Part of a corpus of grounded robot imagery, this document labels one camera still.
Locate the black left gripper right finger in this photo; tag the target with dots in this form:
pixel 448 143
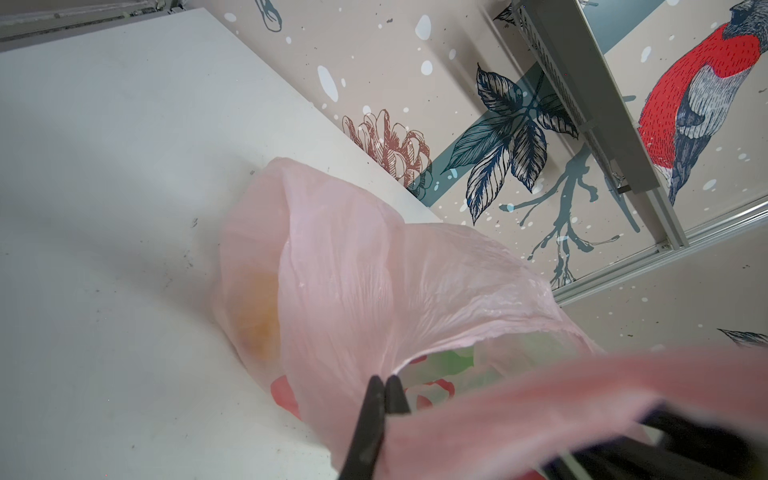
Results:
pixel 396 402

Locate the pink plastic fruit bag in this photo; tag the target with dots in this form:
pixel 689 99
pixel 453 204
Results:
pixel 362 293

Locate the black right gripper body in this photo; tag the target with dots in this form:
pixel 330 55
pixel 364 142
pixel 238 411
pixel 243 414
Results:
pixel 679 447

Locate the yellow lemon fruit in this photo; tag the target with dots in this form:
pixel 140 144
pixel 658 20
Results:
pixel 255 320

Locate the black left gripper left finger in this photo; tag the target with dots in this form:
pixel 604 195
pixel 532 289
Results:
pixel 368 436

